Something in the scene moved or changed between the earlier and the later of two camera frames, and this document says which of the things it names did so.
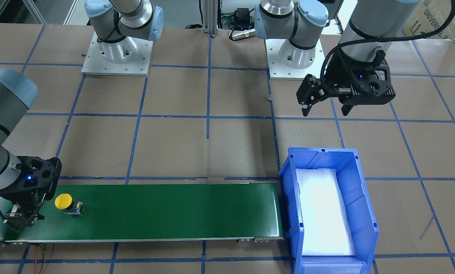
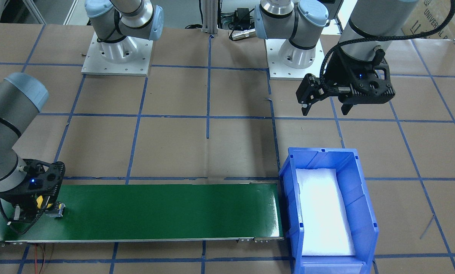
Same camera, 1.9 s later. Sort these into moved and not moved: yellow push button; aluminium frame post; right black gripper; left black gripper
Moved: yellow push button
Not moved: aluminium frame post; right black gripper; left black gripper
